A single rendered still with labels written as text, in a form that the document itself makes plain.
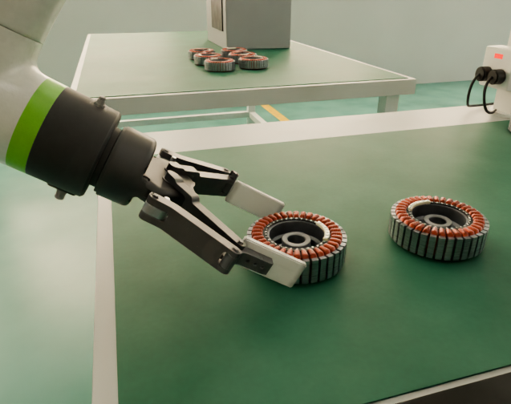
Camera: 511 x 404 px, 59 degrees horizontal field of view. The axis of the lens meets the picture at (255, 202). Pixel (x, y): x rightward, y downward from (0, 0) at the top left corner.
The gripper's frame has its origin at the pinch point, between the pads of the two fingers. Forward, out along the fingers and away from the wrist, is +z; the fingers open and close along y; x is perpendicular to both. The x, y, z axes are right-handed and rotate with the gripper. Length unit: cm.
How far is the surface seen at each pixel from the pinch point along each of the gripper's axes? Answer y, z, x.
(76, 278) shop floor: -108, -14, -98
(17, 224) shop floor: -156, -48, -118
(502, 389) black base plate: 21.8, 12.0, 5.8
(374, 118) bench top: -58, 29, 13
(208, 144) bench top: -42.7, -5.2, -6.7
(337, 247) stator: 3.5, 4.8, 3.2
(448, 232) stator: 2.2, 15.9, 10.0
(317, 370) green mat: 16.8, 2.1, -2.2
